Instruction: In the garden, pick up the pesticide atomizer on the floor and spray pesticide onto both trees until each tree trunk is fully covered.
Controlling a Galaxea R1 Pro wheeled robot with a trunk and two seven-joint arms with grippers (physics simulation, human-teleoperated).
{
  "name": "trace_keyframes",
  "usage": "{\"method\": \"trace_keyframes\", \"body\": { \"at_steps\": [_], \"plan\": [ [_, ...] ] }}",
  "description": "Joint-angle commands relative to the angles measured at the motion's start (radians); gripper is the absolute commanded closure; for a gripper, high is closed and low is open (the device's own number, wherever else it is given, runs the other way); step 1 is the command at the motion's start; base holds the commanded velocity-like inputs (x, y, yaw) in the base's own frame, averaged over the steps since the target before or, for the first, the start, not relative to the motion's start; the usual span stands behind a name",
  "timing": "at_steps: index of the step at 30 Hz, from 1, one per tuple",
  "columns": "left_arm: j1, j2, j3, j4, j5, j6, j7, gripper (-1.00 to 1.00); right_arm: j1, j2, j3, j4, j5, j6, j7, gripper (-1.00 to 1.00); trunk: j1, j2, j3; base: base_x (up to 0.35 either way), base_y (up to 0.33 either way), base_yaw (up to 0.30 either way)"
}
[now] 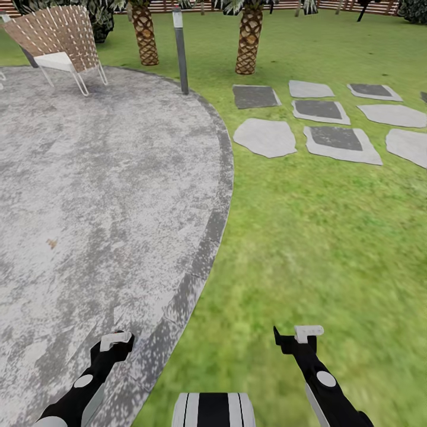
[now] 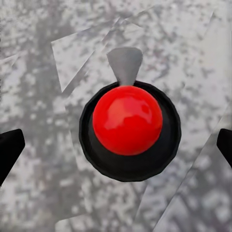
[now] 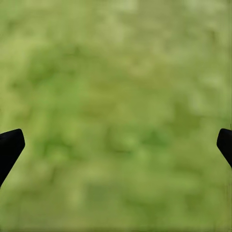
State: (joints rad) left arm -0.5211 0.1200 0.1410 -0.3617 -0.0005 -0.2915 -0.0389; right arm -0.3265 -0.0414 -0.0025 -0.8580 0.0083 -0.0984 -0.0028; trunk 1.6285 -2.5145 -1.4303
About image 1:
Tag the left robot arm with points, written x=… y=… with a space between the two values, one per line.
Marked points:
x=76 y=407

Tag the robot trunk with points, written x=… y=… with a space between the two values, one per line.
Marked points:
x=213 y=410

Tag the garden chair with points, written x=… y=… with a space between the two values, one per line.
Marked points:
x=59 y=38

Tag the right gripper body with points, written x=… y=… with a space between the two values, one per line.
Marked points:
x=291 y=346

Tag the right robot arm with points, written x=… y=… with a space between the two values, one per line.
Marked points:
x=330 y=406

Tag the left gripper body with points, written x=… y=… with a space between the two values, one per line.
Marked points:
x=117 y=353

